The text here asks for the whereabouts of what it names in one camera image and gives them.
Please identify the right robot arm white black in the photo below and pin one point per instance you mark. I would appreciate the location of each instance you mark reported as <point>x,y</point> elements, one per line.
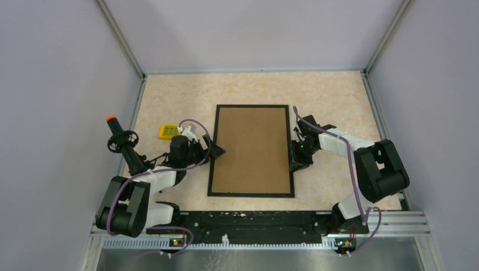
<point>376,169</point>

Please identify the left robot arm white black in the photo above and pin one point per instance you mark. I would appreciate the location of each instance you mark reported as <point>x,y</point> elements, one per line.
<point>125,208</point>

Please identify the black picture frame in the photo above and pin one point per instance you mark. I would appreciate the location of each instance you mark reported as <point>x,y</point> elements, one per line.
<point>211,179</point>

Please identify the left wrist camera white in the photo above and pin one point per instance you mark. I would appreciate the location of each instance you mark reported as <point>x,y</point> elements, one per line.
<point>188,132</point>

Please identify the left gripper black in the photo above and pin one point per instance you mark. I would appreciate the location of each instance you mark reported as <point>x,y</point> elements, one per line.
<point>204,153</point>

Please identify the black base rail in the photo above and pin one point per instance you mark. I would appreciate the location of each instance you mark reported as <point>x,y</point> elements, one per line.
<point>259,227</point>

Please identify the brown frame backing board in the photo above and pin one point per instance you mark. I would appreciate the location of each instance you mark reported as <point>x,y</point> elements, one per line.
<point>254,149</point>

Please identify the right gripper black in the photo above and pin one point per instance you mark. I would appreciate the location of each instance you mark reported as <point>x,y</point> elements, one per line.
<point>297,162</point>

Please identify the yellow small tray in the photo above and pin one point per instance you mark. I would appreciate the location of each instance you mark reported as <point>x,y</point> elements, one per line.
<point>167,132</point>

